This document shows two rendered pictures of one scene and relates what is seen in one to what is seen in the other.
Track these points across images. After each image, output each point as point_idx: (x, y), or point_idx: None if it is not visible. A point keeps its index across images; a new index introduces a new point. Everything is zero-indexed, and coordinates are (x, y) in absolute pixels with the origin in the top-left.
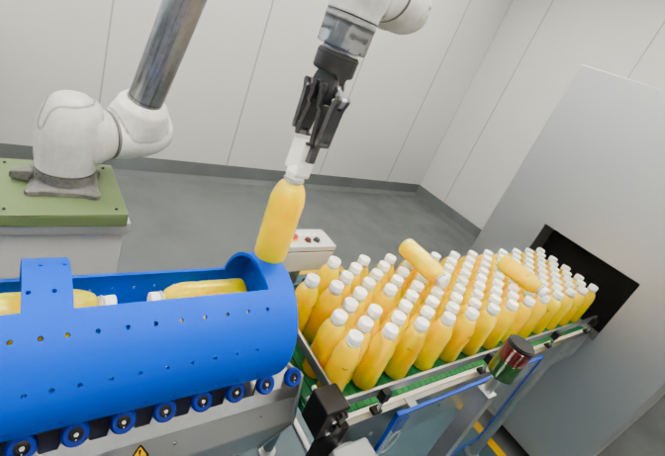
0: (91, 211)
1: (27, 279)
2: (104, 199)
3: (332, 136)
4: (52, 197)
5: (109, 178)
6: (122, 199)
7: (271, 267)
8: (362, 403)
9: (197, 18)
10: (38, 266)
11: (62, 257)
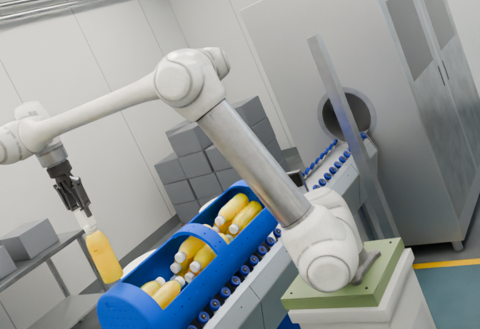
0: (297, 282)
1: (188, 224)
2: (309, 287)
3: (64, 203)
4: None
5: (343, 291)
6: (303, 297)
7: (114, 287)
8: None
9: (211, 140)
10: (193, 225)
11: (197, 233)
